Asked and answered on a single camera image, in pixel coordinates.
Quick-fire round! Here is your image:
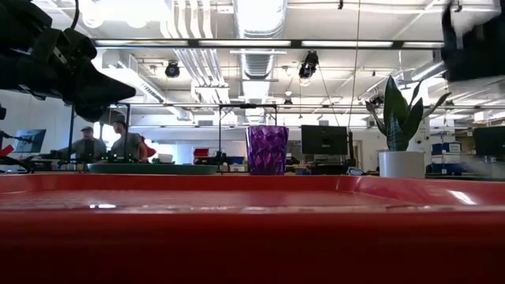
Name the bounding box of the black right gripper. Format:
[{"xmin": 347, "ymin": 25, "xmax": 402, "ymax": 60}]
[{"xmin": 440, "ymin": 0, "xmax": 505, "ymax": 83}]

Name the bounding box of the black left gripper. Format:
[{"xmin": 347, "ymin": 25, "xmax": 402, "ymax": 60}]
[{"xmin": 0, "ymin": 27, "xmax": 137, "ymax": 123}]

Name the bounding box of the green round plate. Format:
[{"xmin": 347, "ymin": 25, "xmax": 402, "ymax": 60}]
[{"xmin": 87, "ymin": 163, "xmax": 219, "ymax": 176}]

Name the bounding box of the purple faceted cup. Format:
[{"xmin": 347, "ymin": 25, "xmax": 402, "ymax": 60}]
[{"xmin": 245, "ymin": 125, "xmax": 290, "ymax": 176}]

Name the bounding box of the red plastic tray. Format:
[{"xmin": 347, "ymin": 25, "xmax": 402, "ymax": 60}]
[{"xmin": 0, "ymin": 173, "xmax": 505, "ymax": 284}]

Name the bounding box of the person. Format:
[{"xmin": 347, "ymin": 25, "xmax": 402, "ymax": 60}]
[
  {"xmin": 140, "ymin": 136, "xmax": 157, "ymax": 159},
  {"xmin": 109, "ymin": 120, "xmax": 149, "ymax": 163},
  {"xmin": 58, "ymin": 125, "xmax": 107, "ymax": 163}
]

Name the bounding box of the monitor with blue screen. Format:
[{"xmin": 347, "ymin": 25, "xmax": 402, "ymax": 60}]
[{"xmin": 13, "ymin": 129, "xmax": 47, "ymax": 154}]

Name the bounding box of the black computer monitor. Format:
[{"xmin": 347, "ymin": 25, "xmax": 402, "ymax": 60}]
[
  {"xmin": 473, "ymin": 125, "xmax": 505, "ymax": 157},
  {"xmin": 301, "ymin": 125, "xmax": 350, "ymax": 155}
]

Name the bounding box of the blue storage box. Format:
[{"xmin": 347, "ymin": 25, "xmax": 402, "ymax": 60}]
[{"xmin": 431, "ymin": 141, "xmax": 462, "ymax": 155}]

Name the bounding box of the green snake plant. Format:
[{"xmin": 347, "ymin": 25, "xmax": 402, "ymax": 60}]
[{"xmin": 365, "ymin": 74, "xmax": 453, "ymax": 153}]

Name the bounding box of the white plant pot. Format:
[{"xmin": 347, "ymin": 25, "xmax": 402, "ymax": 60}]
[{"xmin": 378, "ymin": 151, "xmax": 426, "ymax": 179}]

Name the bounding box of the black overhead light bar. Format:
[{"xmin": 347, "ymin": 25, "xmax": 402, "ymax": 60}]
[{"xmin": 90, "ymin": 38, "xmax": 447, "ymax": 50}]

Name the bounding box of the black ceiling camera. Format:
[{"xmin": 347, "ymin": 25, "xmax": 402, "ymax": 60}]
[
  {"xmin": 298, "ymin": 50, "xmax": 320, "ymax": 80},
  {"xmin": 164, "ymin": 61, "xmax": 181, "ymax": 79}
]

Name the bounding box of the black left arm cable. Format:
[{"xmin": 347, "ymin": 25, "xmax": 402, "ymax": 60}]
[{"xmin": 69, "ymin": 0, "xmax": 80, "ymax": 31}]

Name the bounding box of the thin hanging cable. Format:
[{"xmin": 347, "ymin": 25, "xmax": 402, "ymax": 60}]
[{"xmin": 346, "ymin": 0, "xmax": 361, "ymax": 131}]

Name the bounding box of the silver ceiling air duct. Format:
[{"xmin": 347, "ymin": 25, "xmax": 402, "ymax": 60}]
[{"xmin": 232, "ymin": 0, "xmax": 288, "ymax": 82}]

